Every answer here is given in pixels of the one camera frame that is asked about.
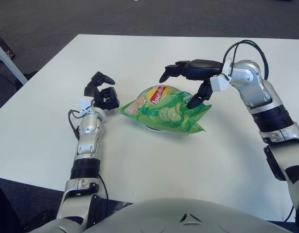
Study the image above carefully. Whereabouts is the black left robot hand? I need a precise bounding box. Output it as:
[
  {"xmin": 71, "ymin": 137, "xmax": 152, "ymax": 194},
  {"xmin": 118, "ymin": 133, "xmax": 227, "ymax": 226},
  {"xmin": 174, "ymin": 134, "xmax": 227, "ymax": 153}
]
[{"xmin": 84, "ymin": 71, "xmax": 121, "ymax": 112}]

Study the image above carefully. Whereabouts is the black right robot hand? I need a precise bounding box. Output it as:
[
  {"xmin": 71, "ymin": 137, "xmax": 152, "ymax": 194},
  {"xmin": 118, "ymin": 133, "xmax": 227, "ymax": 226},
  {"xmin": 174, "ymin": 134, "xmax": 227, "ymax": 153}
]
[{"xmin": 158, "ymin": 59, "xmax": 224, "ymax": 109}]

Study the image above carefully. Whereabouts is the green potato chip bag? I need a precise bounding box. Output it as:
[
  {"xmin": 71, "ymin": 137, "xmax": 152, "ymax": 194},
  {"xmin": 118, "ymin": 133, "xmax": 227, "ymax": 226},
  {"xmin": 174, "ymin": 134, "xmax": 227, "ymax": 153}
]
[{"xmin": 118, "ymin": 84, "xmax": 212, "ymax": 134}]

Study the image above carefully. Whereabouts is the white plate with black rim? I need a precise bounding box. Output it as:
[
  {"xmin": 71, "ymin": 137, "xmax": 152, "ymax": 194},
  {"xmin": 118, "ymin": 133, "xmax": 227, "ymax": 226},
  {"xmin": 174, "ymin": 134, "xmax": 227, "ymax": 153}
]
[{"xmin": 137, "ymin": 84, "xmax": 189, "ymax": 133}]

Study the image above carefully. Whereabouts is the white table leg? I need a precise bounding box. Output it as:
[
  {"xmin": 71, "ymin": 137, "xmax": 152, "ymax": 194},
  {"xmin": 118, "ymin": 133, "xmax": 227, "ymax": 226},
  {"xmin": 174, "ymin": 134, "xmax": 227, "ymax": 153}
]
[{"xmin": 0, "ymin": 37, "xmax": 28, "ymax": 85}]

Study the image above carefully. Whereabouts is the black floor bin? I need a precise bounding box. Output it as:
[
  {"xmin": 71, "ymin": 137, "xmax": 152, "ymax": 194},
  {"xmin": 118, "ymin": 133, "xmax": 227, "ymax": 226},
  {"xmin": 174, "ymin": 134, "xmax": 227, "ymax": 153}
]
[{"xmin": 0, "ymin": 36, "xmax": 16, "ymax": 60}]

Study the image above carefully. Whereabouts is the grey robot torso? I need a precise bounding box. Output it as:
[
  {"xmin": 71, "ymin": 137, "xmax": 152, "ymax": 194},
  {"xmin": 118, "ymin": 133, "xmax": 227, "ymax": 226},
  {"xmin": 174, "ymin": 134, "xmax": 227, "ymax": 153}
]
[{"xmin": 42, "ymin": 198, "xmax": 296, "ymax": 233}]

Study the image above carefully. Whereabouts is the white right wrist cable clip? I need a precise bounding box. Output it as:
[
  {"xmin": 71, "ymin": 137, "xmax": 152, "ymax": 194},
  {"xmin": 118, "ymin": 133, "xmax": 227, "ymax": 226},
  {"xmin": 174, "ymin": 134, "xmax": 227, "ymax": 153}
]
[{"xmin": 211, "ymin": 62, "xmax": 235, "ymax": 92}]

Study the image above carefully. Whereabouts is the white wrist cable clip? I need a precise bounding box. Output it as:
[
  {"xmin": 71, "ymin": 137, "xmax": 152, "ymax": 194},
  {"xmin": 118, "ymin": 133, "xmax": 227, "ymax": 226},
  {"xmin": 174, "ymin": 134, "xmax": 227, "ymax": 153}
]
[
  {"xmin": 80, "ymin": 98, "xmax": 95, "ymax": 117},
  {"xmin": 211, "ymin": 62, "xmax": 235, "ymax": 92}
]

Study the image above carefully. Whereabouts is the white left wrist cable clip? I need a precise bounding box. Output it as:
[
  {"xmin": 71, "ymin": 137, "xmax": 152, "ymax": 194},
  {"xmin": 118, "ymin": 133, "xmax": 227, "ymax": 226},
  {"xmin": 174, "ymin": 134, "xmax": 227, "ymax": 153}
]
[{"xmin": 80, "ymin": 98, "xmax": 95, "ymax": 117}]

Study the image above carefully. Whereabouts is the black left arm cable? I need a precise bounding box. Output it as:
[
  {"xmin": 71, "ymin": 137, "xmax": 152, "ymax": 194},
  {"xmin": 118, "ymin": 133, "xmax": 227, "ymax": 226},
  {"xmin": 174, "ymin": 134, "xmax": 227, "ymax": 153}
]
[{"xmin": 68, "ymin": 109, "xmax": 108, "ymax": 201}]

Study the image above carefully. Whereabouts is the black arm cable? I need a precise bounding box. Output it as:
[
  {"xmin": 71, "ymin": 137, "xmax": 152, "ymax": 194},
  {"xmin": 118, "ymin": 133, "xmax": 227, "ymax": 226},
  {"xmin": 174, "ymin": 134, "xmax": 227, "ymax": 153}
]
[
  {"xmin": 223, "ymin": 40, "xmax": 269, "ymax": 81},
  {"xmin": 68, "ymin": 109, "xmax": 108, "ymax": 201}
]

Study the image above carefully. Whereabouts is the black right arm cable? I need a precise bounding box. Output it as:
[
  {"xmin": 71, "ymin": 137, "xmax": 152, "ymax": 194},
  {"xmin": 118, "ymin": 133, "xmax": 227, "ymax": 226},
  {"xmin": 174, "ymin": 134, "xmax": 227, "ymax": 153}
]
[{"xmin": 223, "ymin": 40, "xmax": 269, "ymax": 81}]

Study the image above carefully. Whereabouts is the black floor cable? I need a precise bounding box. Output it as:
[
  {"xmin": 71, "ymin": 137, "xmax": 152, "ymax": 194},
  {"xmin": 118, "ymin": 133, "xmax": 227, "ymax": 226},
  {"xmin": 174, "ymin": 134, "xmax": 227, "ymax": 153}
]
[{"xmin": 0, "ymin": 67, "xmax": 21, "ymax": 85}]

